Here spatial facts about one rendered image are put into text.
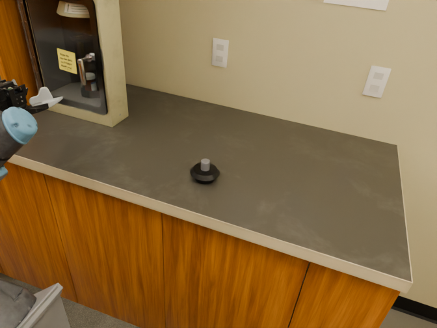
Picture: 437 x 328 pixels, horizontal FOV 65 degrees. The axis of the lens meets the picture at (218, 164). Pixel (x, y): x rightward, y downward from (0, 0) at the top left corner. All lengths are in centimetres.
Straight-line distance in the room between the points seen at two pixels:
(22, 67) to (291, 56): 103
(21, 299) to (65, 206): 76
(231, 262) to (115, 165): 48
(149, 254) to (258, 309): 41
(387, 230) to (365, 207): 9
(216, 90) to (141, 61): 39
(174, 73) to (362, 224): 105
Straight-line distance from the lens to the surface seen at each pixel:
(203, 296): 127
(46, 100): 110
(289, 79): 148
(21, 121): 86
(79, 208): 129
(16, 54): 152
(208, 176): 104
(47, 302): 60
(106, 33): 128
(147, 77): 174
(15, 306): 59
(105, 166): 116
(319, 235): 97
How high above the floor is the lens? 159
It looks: 34 degrees down
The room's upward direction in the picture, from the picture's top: 5 degrees clockwise
